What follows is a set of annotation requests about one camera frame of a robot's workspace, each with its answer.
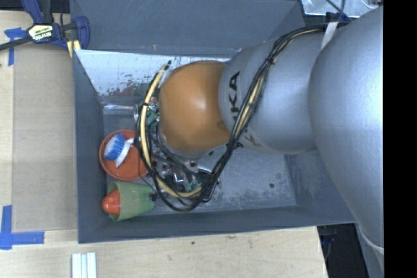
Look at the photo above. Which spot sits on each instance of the blue and white brush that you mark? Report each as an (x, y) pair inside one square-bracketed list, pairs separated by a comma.
[(114, 147)]

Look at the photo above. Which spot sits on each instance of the green and orange toy vegetable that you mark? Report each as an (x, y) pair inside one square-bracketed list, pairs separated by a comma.
[(133, 200)]

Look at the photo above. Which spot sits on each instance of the grey metal bin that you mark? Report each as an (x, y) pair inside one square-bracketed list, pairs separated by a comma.
[(182, 22)]

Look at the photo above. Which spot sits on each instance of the pale wood board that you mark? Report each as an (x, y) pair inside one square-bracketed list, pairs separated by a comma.
[(42, 140)]

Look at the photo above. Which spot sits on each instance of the orange round bowl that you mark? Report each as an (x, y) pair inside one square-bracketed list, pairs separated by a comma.
[(130, 166)]

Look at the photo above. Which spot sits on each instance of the clear glass thing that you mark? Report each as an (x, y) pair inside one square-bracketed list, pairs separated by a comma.
[(117, 110)]

